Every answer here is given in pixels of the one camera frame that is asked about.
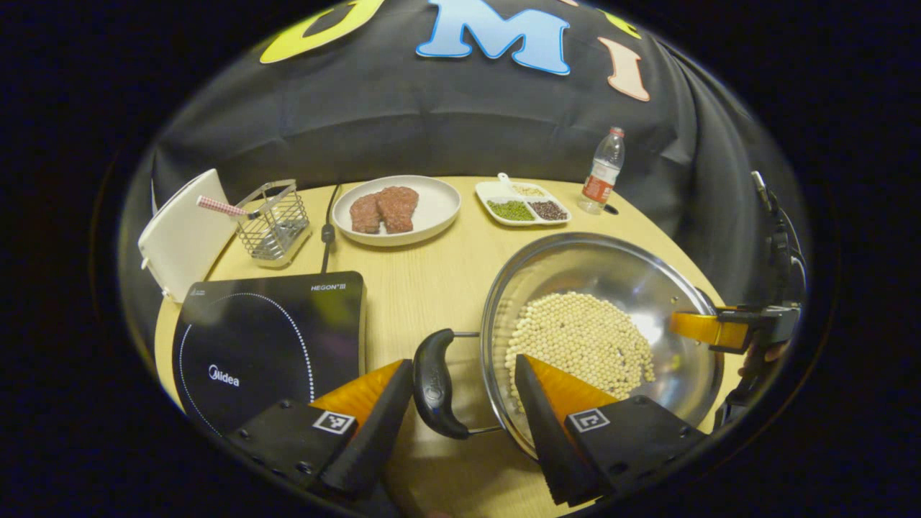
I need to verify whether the white toaster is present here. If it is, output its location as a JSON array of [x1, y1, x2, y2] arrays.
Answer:
[[137, 169, 238, 304]]

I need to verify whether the wire mesh basket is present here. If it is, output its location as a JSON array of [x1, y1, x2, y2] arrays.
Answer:
[[234, 178, 314, 268]]

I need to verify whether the clear plastic water bottle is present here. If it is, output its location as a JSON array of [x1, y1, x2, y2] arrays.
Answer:
[[577, 127, 626, 215]]

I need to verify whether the black stand with cables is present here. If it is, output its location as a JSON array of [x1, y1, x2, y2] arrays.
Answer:
[[750, 171, 808, 306]]

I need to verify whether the black induction cooktop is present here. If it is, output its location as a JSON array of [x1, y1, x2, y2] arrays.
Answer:
[[171, 271, 368, 436]]

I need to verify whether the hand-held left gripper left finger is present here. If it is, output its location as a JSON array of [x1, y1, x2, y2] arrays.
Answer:
[[223, 358, 416, 497]]

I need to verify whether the round white plate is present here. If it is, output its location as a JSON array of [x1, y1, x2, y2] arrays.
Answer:
[[332, 175, 462, 247]]

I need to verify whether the black power cable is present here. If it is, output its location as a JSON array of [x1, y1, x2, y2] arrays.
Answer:
[[319, 183, 343, 274]]

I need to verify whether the white divided dish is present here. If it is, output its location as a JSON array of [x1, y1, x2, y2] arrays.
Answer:
[[475, 173, 573, 227]]

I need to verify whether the pile of green beans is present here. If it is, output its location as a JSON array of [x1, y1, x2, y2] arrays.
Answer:
[[487, 199, 537, 222]]

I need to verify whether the pile of soybeans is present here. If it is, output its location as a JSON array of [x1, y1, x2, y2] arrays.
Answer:
[[504, 291, 657, 414]]

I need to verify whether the stainless steel pot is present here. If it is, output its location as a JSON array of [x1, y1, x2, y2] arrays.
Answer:
[[412, 232, 725, 461]]

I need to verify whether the red checked stick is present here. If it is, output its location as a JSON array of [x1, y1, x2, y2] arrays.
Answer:
[[196, 195, 250, 219]]

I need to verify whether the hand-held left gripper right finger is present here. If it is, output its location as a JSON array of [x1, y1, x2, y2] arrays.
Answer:
[[513, 353, 709, 506]]

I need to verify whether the brown meat piece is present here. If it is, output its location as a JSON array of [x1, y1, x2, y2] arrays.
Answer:
[[350, 193, 382, 235], [376, 186, 420, 234]]

